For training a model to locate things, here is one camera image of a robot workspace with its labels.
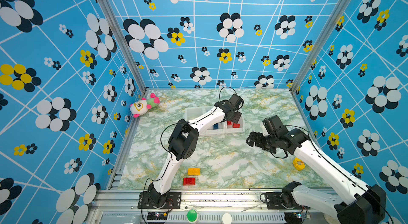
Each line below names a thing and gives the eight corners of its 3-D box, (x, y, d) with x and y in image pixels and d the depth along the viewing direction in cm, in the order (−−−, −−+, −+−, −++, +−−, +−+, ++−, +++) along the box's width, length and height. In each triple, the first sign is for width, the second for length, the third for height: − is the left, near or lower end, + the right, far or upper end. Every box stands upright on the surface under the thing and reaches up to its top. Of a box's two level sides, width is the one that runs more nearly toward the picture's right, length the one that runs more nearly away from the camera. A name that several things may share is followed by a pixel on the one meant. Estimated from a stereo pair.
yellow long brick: (187, 174, 83) (187, 173, 81) (188, 169, 85) (187, 168, 83) (200, 174, 83) (200, 173, 81) (200, 169, 85) (200, 167, 83)
